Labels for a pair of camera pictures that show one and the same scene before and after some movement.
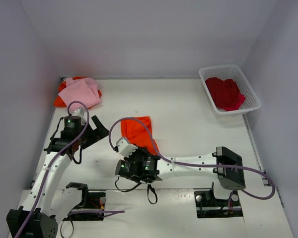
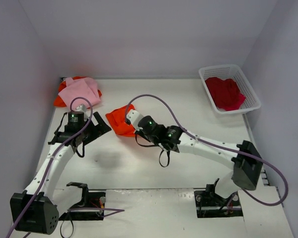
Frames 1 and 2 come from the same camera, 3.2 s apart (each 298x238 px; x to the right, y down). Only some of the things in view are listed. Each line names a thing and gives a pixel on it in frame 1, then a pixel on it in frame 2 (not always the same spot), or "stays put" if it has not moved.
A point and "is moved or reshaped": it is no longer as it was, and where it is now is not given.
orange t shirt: x=137 y=131 is moved or reshaped
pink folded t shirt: x=81 y=89 stays put
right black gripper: x=144 y=153 to x=138 y=131
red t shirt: x=225 y=94 stays put
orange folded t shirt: x=58 y=100 stays put
